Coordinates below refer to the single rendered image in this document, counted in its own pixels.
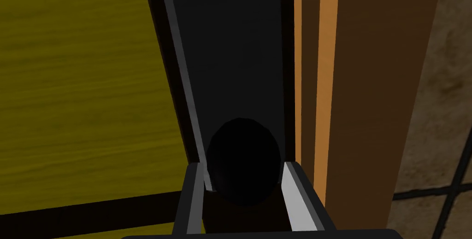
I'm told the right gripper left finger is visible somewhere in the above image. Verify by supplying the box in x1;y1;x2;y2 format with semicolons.
171;162;206;235

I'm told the black round door knob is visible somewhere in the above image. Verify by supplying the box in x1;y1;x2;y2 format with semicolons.
206;117;283;206

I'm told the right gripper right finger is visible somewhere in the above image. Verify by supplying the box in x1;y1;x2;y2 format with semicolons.
281;161;337;232

